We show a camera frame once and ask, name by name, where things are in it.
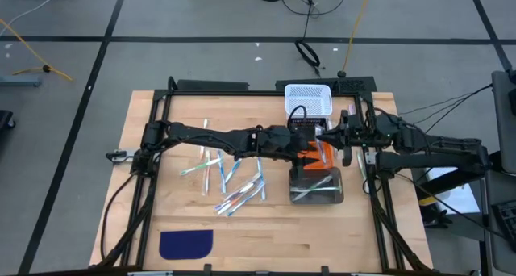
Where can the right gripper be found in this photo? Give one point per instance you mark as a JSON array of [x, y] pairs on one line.
[[354, 139]]

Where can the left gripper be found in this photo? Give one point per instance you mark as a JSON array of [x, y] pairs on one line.
[[294, 145]]

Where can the white toothbrush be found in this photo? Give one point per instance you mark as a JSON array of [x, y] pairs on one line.
[[321, 151]]

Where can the blue toothbrush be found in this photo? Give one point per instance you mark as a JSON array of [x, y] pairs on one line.
[[246, 201], [233, 172], [261, 171], [222, 179]]

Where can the red toothbrush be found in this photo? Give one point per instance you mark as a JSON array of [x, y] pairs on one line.
[[202, 153], [206, 179]]

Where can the green toothbrush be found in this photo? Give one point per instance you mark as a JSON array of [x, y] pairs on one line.
[[310, 189], [361, 167], [322, 189], [197, 169]]

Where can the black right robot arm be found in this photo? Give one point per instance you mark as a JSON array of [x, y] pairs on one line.
[[443, 147]]

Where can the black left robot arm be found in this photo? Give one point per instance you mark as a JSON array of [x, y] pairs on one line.
[[201, 135]]

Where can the orange perforated plastic basket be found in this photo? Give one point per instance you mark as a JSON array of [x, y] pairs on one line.
[[330, 160]]

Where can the black perforated plastic basket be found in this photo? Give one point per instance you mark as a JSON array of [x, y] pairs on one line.
[[320, 122]]

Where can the smoky grey translucent bin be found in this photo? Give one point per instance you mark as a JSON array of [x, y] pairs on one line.
[[316, 199]]

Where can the white perforated plastic basket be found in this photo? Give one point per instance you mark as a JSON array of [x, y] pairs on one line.
[[308, 98]]

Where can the black perforated panel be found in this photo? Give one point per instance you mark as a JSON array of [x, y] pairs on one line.
[[350, 84]]

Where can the orange toothbrush in clear wrapper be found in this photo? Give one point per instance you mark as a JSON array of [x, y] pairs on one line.
[[231, 199]]

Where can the black flat panel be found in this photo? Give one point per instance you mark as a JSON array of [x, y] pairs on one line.
[[211, 85]]

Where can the white box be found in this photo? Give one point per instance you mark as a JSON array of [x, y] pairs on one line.
[[455, 195]]

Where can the dark blue mat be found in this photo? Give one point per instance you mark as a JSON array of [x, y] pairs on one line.
[[185, 244]]

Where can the grey desk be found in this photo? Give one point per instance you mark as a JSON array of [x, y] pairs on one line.
[[504, 118]]

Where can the black keyboard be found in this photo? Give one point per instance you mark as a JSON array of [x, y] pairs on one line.
[[507, 223]]

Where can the grey table foot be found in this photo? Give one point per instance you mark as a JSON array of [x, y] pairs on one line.
[[18, 81]]

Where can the black caster wheel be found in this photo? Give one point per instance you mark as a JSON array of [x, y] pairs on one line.
[[6, 120]]

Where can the black aluminium table frame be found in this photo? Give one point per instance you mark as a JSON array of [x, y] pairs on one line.
[[262, 93]]

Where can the silver clamp bracket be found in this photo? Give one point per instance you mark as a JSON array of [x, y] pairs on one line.
[[121, 155]]

